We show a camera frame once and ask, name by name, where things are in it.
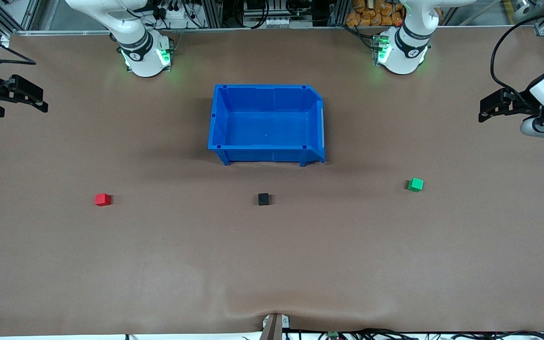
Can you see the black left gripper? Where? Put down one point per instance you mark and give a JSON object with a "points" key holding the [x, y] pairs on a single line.
{"points": [[520, 101]]}

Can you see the green cube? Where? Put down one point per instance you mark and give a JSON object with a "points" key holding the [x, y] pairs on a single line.
{"points": [[415, 184]]}

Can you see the red cube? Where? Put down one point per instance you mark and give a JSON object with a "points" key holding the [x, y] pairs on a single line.
{"points": [[102, 199]]}

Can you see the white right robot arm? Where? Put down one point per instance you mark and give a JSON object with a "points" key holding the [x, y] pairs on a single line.
{"points": [[140, 52]]}

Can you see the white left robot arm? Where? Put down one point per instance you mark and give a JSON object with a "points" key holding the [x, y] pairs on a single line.
{"points": [[402, 54]]}

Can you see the black cube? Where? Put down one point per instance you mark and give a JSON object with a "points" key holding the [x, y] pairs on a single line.
{"points": [[263, 199]]}

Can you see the orange snack packets pile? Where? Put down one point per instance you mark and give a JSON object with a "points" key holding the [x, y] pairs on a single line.
{"points": [[376, 13]]}

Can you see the white power strip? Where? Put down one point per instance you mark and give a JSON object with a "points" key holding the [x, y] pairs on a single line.
{"points": [[175, 14]]}

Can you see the brown table mat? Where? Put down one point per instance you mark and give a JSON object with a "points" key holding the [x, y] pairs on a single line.
{"points": [[158, 264]]}

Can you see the blue plastic storage bin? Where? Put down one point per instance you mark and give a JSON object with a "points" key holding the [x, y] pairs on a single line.
{"points": [[267, 130]]}

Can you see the white slotted connector strip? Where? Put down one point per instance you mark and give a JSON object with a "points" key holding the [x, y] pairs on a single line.
{"points": [[276, 21]]}

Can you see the green terminal connector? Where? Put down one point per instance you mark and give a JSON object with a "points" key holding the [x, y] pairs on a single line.
{"points": [[333, 335]]}

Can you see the aluminium frame post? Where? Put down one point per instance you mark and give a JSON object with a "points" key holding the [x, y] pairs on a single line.
{"points": [[211, 13]]}

